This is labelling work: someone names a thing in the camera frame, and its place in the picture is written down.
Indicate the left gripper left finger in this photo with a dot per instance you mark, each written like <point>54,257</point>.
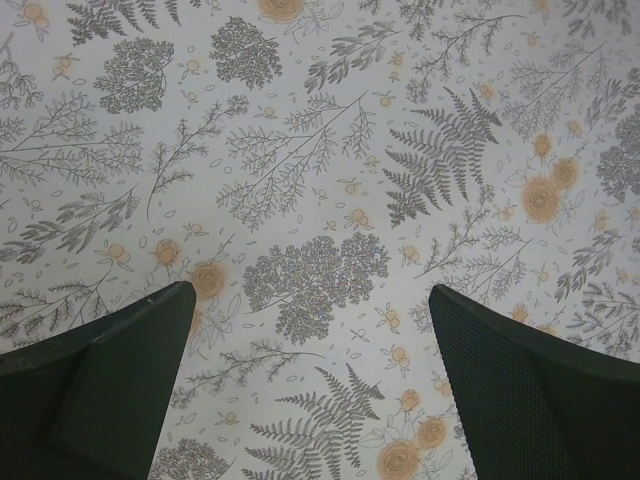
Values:
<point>90,403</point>

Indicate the floral patterned table mat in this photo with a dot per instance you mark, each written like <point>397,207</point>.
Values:
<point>313,169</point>

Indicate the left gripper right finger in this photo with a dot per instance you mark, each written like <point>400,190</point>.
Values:
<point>534,406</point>

